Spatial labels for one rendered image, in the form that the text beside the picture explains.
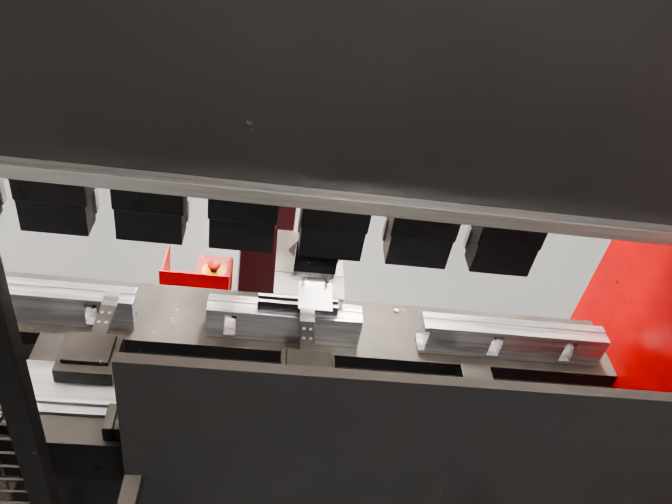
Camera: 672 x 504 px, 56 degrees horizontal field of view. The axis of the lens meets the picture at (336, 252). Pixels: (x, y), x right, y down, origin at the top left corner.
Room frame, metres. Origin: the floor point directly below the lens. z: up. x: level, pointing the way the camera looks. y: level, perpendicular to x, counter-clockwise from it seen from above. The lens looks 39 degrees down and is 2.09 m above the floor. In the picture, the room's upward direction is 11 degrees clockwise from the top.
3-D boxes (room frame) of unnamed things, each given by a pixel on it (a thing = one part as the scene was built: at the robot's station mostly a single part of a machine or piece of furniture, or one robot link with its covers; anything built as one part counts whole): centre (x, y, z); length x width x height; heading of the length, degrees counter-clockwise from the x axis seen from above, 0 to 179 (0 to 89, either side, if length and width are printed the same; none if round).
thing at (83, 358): (0.93, 0.48, 1.01); 0.26 x 0.12 x 0.05; 8
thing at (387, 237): (1.19, -0.18, 1.26); 0.15 x 0.09 x 0.17; 98
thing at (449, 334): (1.23, -0.50, 0.92); 0.50 x 0.06 x 0.10; 98
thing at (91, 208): (1.07, 0.61, 1.26); 0.15 x 0.09 x 0.17; 98
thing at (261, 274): (1.85, 0.27, 0.50); 0.18 x 0.18 x 1.00; 13
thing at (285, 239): (1.30, 0.06, 1.00); 0.26 x 0.18 x 0.01; 8
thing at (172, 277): (1.43, 0.40, 0.75); 0.20 x 0.16 x 0.18; 98
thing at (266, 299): (1.15, 0.07, 0.98); 0.20 x 0.03 x 0.03; 98
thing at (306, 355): (0.99, 0.02, 1.01); 0.26 x 0.12 x 0.05; 8
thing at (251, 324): (1.15, 0.10, 0.92); 0.39 x 0.06 x 0.10; 98
